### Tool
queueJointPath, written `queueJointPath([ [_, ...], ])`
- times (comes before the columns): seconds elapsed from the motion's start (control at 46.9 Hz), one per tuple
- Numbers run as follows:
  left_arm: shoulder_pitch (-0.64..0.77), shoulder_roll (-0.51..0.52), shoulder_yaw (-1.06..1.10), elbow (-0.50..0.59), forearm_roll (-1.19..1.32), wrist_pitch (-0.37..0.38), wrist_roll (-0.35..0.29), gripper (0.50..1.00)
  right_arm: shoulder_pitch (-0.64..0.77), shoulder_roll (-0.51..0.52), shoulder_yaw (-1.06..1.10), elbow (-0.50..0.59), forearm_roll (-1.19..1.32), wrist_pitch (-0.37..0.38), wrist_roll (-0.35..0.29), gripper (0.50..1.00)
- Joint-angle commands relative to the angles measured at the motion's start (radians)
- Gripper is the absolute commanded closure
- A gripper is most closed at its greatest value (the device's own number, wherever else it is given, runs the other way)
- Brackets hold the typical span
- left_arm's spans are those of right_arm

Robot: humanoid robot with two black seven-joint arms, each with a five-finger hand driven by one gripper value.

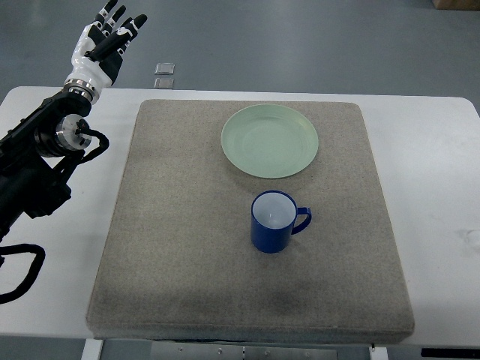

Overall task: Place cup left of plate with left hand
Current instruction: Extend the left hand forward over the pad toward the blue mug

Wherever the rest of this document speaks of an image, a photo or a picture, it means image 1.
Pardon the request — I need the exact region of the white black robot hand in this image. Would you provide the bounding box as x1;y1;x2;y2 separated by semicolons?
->
64;1;148;104

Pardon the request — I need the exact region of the blue mug white inside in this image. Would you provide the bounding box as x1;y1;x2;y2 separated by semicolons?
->
250;190;312;254

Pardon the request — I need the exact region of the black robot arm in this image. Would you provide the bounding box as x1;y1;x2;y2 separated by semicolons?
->
1;88;110;237

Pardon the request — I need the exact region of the lower floor socket plate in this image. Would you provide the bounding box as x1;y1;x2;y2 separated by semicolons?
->
154;77;174;89

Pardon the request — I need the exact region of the floor socket plate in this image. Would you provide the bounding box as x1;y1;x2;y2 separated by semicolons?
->
154;63;175;75
154;77;174;89

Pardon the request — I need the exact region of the upper floor socket plate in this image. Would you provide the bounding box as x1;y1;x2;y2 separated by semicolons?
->
154;63;175;75

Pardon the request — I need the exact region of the light green plate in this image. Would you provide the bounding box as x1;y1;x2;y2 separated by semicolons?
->
220;103;319;179

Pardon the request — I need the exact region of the grey felt mat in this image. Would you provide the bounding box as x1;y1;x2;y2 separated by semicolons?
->
86;100;415;344

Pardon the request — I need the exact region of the cardboard box corner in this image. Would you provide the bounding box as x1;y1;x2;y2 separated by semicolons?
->
432;0;480;11

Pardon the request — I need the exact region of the black cable loop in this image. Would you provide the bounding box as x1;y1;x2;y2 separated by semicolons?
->
0;243;47;305

